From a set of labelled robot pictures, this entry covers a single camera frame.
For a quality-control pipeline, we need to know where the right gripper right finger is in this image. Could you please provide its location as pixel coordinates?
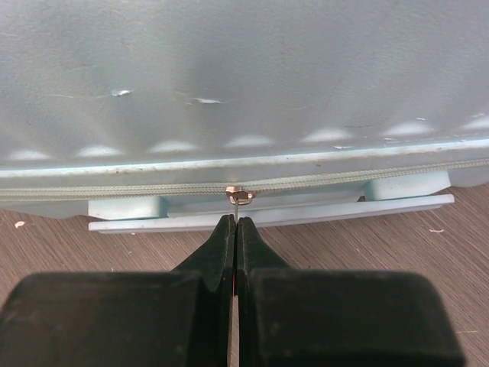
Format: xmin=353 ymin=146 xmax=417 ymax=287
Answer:
xmin=236 ymin=217 xmax=466 ymax=366

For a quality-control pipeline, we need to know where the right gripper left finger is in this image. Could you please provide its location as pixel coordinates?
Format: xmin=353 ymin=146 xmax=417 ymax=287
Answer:
xmin=1 ymin=215 xmax=235 ymax=366

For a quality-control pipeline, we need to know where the mint green suitcase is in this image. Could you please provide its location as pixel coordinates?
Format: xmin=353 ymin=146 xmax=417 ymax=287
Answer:
xmin=1 ymin=1 xmax=488 ymax=233

